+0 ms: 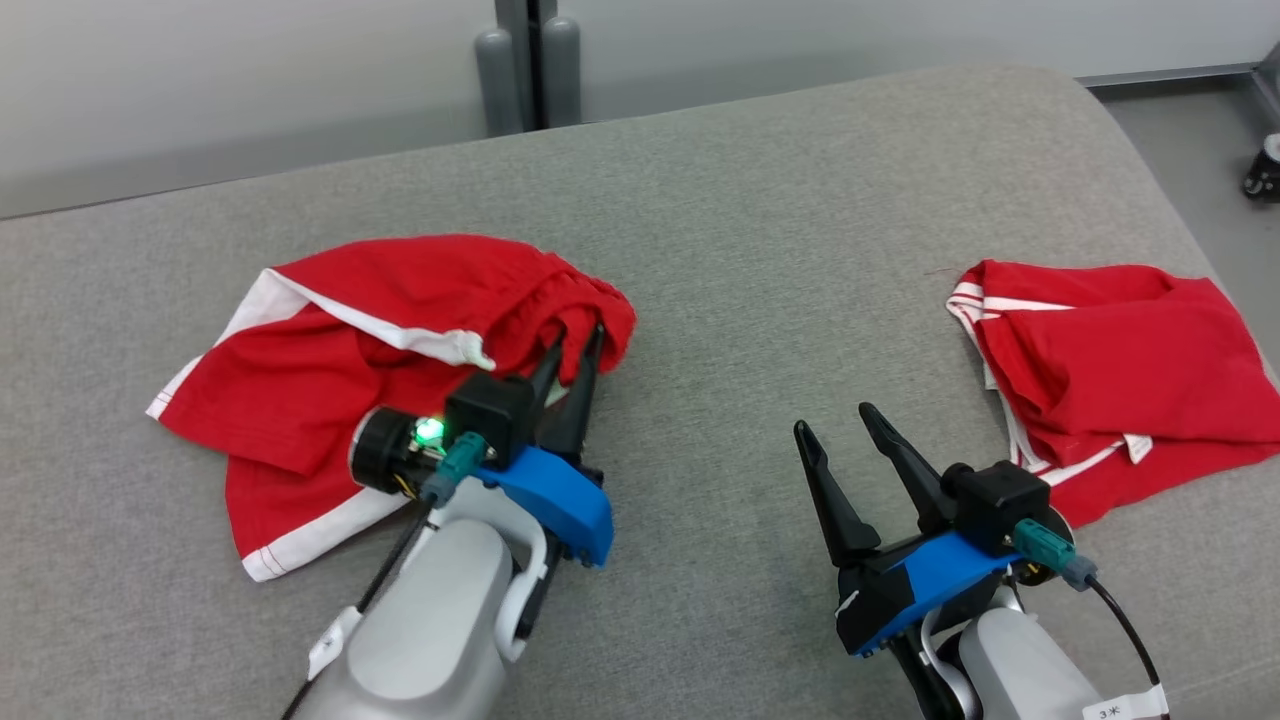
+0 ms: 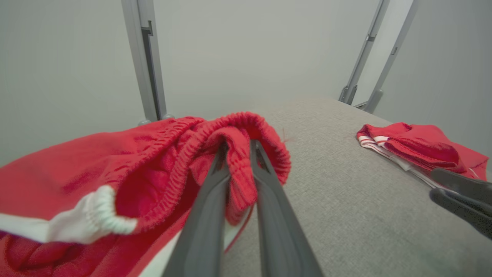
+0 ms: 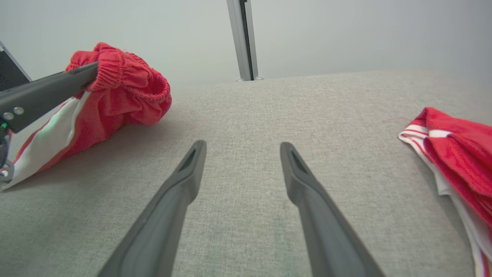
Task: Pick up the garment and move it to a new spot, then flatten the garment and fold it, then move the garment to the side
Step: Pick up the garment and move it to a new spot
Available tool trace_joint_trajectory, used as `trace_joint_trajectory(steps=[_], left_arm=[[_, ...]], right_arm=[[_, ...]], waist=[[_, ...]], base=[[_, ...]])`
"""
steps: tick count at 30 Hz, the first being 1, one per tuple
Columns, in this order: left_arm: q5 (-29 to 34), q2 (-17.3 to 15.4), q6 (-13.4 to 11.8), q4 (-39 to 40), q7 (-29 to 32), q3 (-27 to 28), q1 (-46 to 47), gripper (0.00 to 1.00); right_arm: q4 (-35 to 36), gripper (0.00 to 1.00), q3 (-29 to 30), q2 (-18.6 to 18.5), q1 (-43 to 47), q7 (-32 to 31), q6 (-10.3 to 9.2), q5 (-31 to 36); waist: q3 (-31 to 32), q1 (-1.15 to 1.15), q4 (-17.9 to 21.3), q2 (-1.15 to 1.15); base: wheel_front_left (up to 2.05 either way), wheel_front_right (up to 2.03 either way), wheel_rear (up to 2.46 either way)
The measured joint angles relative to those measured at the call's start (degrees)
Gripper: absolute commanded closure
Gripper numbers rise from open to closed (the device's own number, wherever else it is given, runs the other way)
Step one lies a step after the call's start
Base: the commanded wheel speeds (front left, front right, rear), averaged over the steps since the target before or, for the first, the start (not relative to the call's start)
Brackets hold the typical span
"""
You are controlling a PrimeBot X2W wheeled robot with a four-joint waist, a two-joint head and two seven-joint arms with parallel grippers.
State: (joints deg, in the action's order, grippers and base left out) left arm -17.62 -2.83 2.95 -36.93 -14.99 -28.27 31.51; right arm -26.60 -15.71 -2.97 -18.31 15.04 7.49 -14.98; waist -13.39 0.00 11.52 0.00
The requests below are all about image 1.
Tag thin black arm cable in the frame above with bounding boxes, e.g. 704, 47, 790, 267
280, 495, 441, 720
1085, 575, 1171, 720

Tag red shorts with white trim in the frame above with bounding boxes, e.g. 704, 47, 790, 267
146, 234, 638, 583

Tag grey cylindrical post foot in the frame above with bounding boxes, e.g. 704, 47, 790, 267
541, 15, 582, 129
474, 27, 523, 138

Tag grey metal frame leg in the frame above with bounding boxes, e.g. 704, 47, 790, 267
1250, 45, 1280, 131

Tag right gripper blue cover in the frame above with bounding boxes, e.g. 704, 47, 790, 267
793, 402, 1076, 661

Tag white cable label tag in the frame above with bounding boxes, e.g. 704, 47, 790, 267
1083, 683, 1171, 720
307, 605, 363, 683

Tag black caster wheel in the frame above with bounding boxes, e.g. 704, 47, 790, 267
1243, 135, 1280, 204

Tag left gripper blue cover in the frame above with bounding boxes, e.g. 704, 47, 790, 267
349, 321, 616, 568

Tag grey partition post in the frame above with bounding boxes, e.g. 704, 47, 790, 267
495, 0, 559, 131

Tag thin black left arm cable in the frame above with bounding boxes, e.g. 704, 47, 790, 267
280, 495, 441, 720

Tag red basketball jersey number 23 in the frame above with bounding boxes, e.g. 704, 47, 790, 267
946, 259, 1280, 529

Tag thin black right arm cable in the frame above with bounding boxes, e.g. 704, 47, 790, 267
1085, 575, 1171, 720

